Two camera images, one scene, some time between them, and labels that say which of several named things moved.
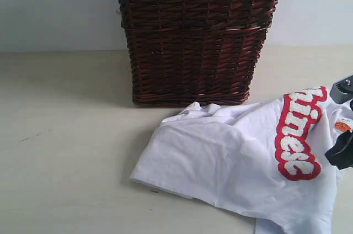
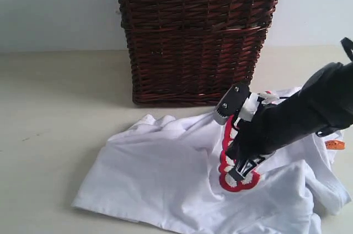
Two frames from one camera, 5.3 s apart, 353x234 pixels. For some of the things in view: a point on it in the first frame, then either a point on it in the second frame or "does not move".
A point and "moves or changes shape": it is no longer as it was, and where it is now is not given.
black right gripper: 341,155 -> 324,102
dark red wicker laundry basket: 197,40 does not move
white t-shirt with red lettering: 266,161 moves or changes shape
